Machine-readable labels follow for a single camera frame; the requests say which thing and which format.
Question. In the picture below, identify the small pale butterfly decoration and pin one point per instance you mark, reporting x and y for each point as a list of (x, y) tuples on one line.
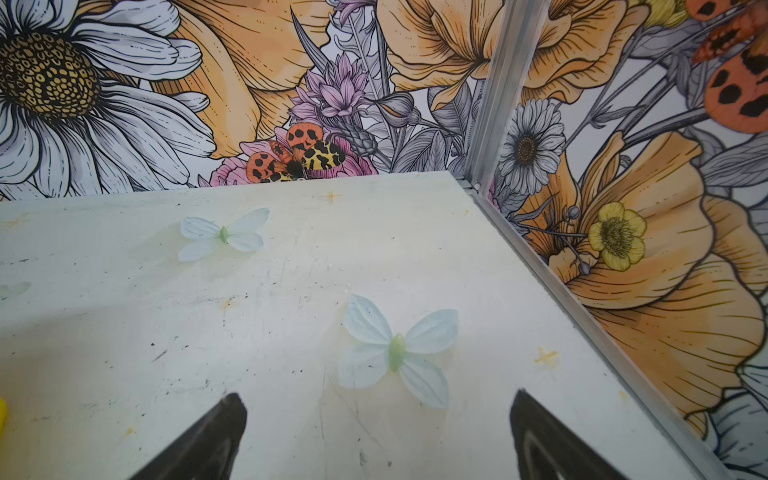
[(205, 236)]

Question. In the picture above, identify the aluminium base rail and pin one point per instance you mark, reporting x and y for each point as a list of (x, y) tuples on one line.
[(700, 459)]

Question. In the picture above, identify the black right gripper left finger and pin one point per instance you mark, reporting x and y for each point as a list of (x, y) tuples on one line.
[(206, 450)]

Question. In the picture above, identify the yellow plastic bin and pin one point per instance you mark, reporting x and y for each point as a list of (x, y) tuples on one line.
[(3, 414)]

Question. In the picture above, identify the aluminium corner post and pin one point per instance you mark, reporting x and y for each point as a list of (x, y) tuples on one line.
[(516, 45)]

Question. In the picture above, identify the pale blue butterfly decoration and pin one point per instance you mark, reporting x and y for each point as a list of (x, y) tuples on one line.
[(381, 351)]

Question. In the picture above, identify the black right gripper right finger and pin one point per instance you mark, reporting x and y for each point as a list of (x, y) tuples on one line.
[(547, 449)]

